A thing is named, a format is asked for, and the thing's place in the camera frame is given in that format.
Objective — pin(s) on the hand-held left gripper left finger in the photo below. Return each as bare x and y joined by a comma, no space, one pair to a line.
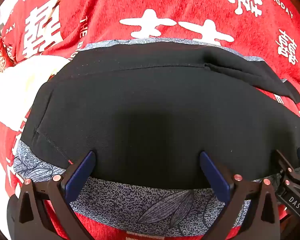
80,177

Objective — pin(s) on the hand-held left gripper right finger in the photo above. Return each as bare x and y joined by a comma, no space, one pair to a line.
215,177

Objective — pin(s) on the black pants with patterned lining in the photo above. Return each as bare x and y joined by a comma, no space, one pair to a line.
152,110

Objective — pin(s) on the white cloth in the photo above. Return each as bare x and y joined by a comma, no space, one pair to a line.
22,85

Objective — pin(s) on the red printed blanket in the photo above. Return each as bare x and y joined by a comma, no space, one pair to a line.
165,2

